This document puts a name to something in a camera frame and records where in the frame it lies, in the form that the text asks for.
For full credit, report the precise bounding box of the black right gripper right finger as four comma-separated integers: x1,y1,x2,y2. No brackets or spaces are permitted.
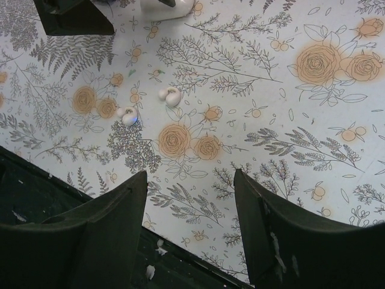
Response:
234,169,384,288

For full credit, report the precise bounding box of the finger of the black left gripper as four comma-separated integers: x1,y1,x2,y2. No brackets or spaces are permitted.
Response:
159,0,176,7
34,0,114,36

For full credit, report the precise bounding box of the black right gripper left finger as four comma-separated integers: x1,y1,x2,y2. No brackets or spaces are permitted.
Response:
1,171,147,288

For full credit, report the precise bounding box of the white earbud charging case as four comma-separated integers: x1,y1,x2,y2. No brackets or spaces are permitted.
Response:
140,0,194,21

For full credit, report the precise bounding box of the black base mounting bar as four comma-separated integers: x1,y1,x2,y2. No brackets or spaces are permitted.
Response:
1,149,246,288

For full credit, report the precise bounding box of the white earbud upper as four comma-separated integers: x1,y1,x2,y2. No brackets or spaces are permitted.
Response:
158,87,182,107

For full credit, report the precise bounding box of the white earbud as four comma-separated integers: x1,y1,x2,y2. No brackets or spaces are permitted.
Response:
158,87,182,107
116,106,138,127

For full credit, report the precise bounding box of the white earbud lower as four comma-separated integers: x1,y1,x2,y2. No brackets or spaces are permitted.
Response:
116,106,138,127

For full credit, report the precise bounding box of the floral patterned table mat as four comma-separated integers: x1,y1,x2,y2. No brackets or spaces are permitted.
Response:
1,1,384,284

